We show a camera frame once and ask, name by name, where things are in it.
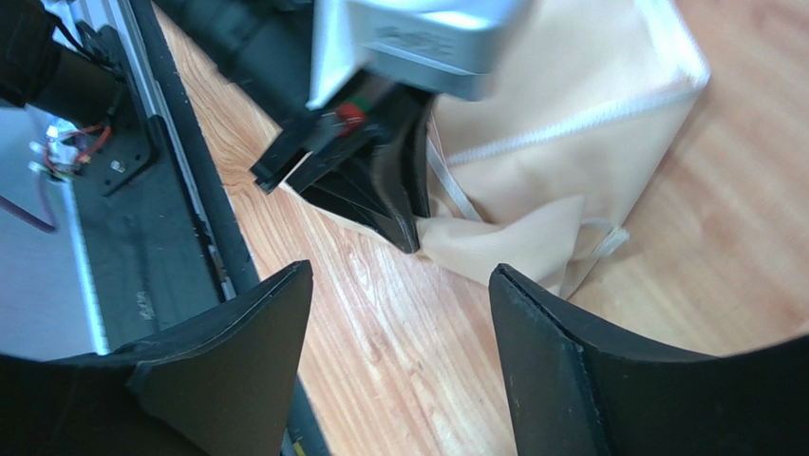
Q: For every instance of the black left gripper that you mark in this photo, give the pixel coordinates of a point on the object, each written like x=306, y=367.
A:
x=354, y=190

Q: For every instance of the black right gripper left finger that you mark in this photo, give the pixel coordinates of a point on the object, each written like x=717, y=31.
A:
x=219, y=383

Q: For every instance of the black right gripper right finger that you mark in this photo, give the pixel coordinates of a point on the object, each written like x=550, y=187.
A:
x=576, y=384

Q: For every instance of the beige cloth napkin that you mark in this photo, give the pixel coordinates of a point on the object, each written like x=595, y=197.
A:
x=543, y=172

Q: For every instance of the aluminium front rail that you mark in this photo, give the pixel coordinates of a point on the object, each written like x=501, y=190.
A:
x=58, y=97

